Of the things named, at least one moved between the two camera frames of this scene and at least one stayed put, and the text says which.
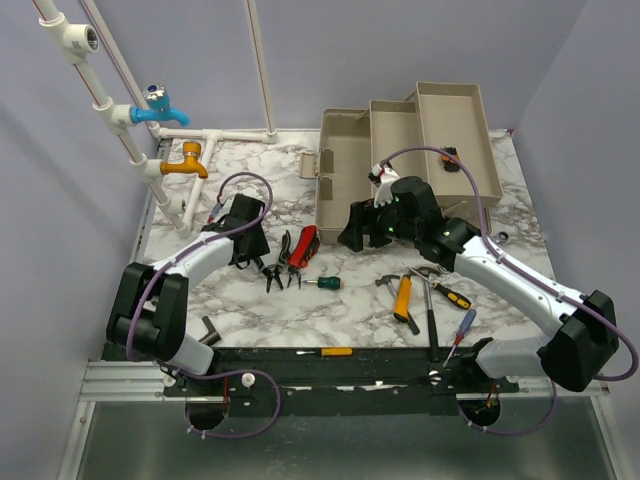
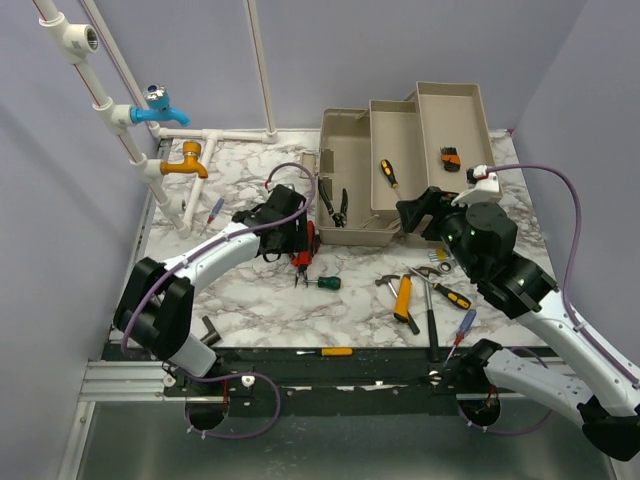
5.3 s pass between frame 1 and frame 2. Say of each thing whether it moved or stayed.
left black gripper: moved
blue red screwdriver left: stayed
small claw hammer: stayed
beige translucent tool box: stayed
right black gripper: moved
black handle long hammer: stayed
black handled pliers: moved
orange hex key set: stayed
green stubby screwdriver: stayed
